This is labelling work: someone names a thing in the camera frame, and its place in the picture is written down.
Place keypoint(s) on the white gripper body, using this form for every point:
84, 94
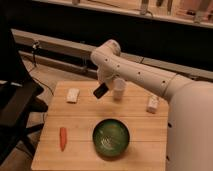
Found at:
105, 77

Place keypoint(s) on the black eraser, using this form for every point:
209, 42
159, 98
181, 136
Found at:
100, 91

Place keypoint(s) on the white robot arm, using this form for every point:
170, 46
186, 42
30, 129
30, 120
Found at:
189, 144

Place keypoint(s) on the white sponge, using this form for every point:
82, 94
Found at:
72, 95

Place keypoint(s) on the white plastic cup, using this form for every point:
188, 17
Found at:
119, 88

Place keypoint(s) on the white rectangular block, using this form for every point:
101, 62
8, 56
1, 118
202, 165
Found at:
152, 104

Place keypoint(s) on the green bowl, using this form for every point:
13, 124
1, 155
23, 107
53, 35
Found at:
111, 138

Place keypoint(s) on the orange carrot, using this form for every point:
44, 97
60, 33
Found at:
63, 138

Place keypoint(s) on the black office chair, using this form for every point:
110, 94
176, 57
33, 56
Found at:
18, 97

